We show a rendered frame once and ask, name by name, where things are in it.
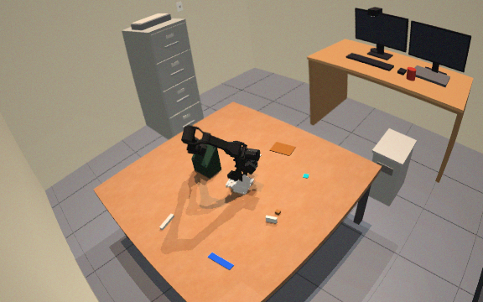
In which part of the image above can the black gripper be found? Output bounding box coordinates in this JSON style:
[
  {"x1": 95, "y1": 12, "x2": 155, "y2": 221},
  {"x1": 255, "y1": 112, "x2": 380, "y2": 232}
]
[{"x1": 227, "y1": 159, "x2": 247, "y2": 182}]

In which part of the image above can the white flat bar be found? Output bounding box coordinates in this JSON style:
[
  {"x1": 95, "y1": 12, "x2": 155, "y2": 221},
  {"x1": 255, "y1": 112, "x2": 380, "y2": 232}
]
[{"x1": 160, "y1": 213, "x2": 174, "y2": 230}]

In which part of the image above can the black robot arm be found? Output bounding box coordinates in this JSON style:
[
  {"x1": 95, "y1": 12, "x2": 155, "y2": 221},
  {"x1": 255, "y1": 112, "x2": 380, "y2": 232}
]
[{"x1": 181, "y1": 125, "x2": 260, "y2": 174}]

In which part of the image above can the blue flat bar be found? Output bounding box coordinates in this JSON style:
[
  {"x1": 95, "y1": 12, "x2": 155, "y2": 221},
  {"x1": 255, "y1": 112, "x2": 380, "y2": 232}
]
[{"x1": 208, "y1": 253, "x2": 234, "y2": 270}]

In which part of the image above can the orange flat plate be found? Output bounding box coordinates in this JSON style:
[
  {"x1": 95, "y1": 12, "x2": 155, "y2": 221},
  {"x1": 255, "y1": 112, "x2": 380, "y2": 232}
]
[{"x1": 270, "y1": 142, "x2": 296, "y2": 156}]

